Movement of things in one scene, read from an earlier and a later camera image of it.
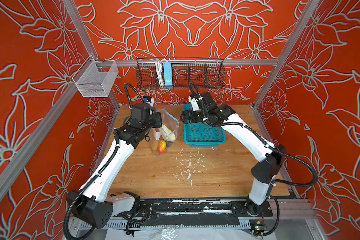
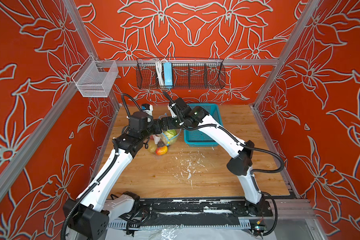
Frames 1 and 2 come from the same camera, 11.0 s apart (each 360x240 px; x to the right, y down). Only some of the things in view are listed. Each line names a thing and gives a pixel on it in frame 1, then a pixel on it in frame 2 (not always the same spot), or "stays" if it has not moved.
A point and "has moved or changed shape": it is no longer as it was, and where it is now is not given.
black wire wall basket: x=187 y=73 stays
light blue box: x=167 y=70 stays
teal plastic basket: x=199 y=133 stays
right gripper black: x=184 y=116 → x=169 y=125
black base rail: x=197 y=212 stays
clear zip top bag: x=164 y=136 has moved or changed shape
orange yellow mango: x=161 y=146 has moved or changed shape
